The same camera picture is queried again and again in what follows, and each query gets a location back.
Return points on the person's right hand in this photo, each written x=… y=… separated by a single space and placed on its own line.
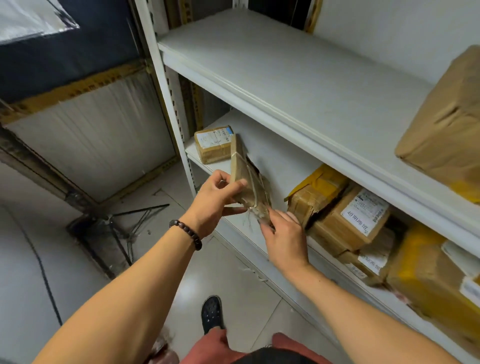
x=287 y=247

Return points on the person's left hand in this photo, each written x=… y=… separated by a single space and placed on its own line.
x=208 y=206

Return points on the small taped box blue corner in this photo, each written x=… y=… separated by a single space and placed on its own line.
x=213 y=146

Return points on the white metal shelf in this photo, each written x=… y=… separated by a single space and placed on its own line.
x=300 y=75

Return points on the brown box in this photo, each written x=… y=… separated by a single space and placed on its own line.
x=442 y=131

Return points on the person's left forearm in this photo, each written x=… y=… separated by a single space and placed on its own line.
x=120 y=307

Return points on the person's right forearm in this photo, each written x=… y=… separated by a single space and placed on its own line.
x=367 y=326

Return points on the person's red trouser leg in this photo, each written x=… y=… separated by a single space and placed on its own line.
x=210 y=347
x=292 y=345

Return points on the person's black shoe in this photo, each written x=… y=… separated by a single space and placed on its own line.
x=212 y=313

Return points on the person's black shirt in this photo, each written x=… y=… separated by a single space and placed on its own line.
x=273 y=356

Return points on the black tripod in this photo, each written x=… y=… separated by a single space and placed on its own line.
x=93 y=232

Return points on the corrugated metal shutter panel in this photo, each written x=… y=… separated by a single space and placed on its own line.
x=93 y=142

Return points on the white paper sheet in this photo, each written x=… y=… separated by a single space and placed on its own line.
x=30 y=18

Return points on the yellow taped panel frame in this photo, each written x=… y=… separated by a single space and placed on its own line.
x=75 y=88

